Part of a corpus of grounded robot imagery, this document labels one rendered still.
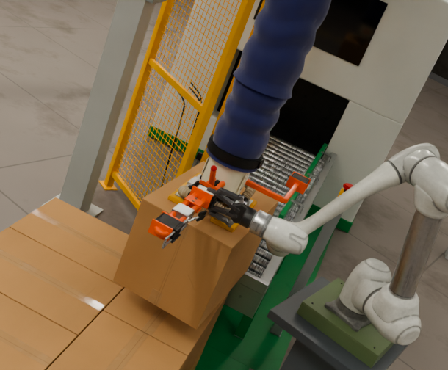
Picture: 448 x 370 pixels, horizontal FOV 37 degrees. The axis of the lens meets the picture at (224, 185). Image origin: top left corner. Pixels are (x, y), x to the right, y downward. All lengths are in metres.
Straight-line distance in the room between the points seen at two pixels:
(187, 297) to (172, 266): 0.14
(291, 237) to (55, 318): 0.98
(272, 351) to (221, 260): 1.49
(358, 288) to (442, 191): 0.64
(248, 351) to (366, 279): 1.23
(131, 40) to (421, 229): 2.08
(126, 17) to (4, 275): 1.70
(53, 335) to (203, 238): 0.67
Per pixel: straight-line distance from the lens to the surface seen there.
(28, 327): 2.64
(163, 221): 2.12
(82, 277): 2.95
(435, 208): 2.41
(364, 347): 2.81
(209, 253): 2.51
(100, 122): 4.06
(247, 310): 3.34
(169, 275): 2.62
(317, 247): 3.73
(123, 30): 3.88
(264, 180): 4.47
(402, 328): 2.67
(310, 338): 2.79
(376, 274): 2.79
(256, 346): 3.89
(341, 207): 2.50
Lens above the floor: 2.27
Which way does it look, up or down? 24 degrees down
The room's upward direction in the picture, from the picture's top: 23 degrees clockwise
